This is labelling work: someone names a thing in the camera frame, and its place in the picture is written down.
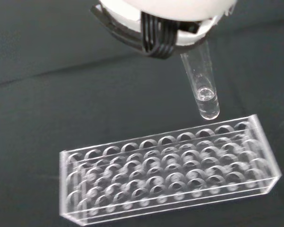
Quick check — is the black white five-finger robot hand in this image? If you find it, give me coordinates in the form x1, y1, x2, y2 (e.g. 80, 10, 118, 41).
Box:
89, 0, 237, 60

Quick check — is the clear plastic test tube rack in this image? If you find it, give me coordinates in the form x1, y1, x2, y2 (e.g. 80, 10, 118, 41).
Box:
59, 114, 283, 226

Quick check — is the black bench cloth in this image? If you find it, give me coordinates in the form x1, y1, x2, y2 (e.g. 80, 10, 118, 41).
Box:
0, 0, 284, 227

